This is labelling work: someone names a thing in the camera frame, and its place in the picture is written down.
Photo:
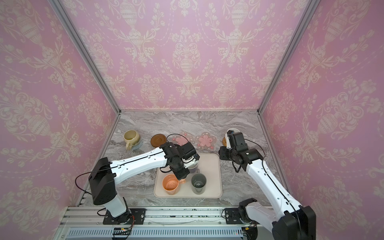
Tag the yellow-green mug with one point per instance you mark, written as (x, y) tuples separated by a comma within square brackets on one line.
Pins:
[(131, 137)]

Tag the brown wooden round coaster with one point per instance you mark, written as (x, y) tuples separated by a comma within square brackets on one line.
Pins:
[(158, 140)]

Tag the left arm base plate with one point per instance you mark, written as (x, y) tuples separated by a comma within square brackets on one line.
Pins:
[(130, 217)]

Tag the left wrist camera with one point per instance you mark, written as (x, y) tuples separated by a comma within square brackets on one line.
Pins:
[(188, 152)]

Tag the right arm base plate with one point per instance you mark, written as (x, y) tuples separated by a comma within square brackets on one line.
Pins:
[(235, 216)]

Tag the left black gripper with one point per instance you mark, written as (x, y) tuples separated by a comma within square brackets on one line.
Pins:
[(183, 175)]

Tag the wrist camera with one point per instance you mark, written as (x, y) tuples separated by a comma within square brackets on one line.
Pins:
[(188, 152), (241, 144)]

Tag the aluminium corner post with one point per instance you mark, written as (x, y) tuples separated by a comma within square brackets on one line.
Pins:
[(75, 36), (296, 37)]

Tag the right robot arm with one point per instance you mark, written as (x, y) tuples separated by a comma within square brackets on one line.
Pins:
[(289, 219)]

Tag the grey mug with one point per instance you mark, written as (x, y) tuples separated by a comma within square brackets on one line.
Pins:
[(199, 182)]

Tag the left aluminium corner post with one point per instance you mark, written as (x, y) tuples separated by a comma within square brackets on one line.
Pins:
[(75, 36)]

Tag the pink flower coaster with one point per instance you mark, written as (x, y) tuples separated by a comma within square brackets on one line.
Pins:
[(182, 138), (206, 141)]

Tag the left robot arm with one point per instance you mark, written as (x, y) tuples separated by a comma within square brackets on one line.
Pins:
[(107, 174)]

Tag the blue woven round coaster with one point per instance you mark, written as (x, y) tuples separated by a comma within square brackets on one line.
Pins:
[(137, 146)]

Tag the right aluminium corner post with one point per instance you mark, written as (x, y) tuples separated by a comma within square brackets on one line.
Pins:
[(296, 37)]

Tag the beige serving tray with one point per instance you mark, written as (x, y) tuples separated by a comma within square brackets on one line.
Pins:
[(209, 165)]

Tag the orange pink mug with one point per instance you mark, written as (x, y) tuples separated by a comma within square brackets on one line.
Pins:
[(171, 184)]

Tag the rattan woven round coaster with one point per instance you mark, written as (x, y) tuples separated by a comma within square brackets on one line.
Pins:
[(224, 142)]

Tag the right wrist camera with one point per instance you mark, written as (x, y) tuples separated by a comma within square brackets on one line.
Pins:
[(241, 144)]

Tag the lavender white mug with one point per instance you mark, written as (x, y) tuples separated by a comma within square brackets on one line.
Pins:
[(193, 168)]

